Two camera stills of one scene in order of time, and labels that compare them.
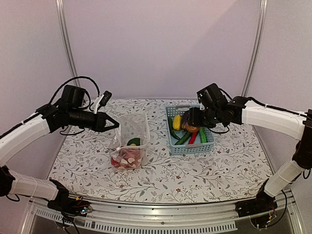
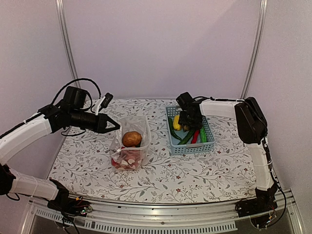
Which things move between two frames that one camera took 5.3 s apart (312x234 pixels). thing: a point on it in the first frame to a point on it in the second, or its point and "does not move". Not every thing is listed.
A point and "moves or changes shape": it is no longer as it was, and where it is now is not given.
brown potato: [193, 128] moves or changes shape
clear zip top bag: [130, 142] does not move
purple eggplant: [185, 117] moves or changes shape
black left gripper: [100, 121] does not move
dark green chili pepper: [170, 124] does not move
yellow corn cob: [177, 122] does not move
